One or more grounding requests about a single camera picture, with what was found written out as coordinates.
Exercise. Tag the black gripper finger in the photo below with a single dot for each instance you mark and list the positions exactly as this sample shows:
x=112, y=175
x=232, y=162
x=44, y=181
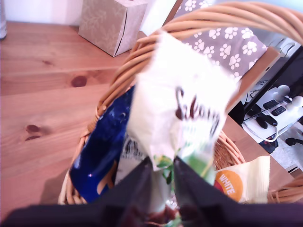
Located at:
x=137, y=186
x=191, y=186

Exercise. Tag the red and cream egg bag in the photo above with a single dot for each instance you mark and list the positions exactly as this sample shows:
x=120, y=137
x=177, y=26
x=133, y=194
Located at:
x=239, y=179

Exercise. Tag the blue Terry's egg bag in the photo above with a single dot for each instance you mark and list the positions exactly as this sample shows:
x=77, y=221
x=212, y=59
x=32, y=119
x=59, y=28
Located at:
x=104, y=146

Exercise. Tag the beige leaf-print tissue box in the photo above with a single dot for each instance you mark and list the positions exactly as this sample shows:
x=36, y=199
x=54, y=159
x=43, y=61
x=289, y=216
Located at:
x=109, y=26

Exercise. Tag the white power strip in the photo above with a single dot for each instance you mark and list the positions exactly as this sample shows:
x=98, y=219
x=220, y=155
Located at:
x=284, y=113

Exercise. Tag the black flat panel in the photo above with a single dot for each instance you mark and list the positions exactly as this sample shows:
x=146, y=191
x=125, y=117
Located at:
x=281, y=78

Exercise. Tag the paw print cushion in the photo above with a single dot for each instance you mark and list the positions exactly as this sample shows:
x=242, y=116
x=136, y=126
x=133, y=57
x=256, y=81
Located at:
x=227, y=47

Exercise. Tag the white cylindrical container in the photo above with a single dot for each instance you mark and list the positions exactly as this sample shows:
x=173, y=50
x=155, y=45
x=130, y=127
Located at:
x=2, y=19

